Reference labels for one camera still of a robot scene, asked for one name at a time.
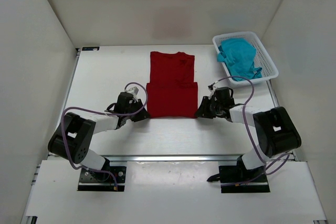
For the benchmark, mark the teal t shirt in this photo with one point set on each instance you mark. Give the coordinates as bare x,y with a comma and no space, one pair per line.
238,55

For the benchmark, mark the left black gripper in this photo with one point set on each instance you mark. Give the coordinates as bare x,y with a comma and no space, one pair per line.
138,112

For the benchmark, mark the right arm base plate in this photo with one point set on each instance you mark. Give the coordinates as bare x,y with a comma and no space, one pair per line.
235,180

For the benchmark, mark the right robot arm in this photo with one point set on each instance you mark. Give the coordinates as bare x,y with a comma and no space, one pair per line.
276,135

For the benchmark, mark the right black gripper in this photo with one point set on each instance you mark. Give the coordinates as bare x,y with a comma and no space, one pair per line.
207,109

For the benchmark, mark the red t shirt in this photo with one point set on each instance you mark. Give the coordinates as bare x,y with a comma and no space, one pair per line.
172,91

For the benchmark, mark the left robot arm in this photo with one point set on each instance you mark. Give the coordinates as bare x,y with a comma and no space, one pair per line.
73,136

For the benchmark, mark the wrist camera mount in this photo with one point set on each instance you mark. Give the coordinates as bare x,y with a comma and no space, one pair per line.
212,88
134,92

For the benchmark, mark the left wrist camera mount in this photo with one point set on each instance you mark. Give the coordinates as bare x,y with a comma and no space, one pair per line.
134,92

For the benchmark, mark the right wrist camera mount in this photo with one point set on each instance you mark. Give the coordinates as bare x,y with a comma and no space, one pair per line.
212,88

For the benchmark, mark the aluminium front rail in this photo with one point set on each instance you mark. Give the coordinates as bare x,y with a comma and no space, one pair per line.
171,158

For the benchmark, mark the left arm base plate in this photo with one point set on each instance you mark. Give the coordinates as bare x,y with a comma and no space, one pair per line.
89,182

